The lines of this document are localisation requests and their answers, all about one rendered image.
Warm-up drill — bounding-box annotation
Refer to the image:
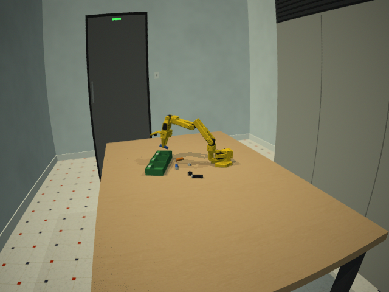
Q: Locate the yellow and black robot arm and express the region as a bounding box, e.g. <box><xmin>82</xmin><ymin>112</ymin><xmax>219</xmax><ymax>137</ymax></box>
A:
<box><xmin>162</xmin><ymin>114</ymin><xmax>232</xmax><ymax>168</ymax></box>

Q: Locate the green three-compartment bin rack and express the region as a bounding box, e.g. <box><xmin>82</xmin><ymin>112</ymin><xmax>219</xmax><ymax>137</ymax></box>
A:
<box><xmin>145</xmin><ymin>150</ymin><xmax>172</xmax><ymax>176</ymax></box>

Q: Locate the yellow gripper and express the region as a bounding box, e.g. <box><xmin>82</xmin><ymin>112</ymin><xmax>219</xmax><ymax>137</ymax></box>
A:
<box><xmin>150</xmin><ymin>129</ymin><xmax>173</xmax><ymax>148</ymax></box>

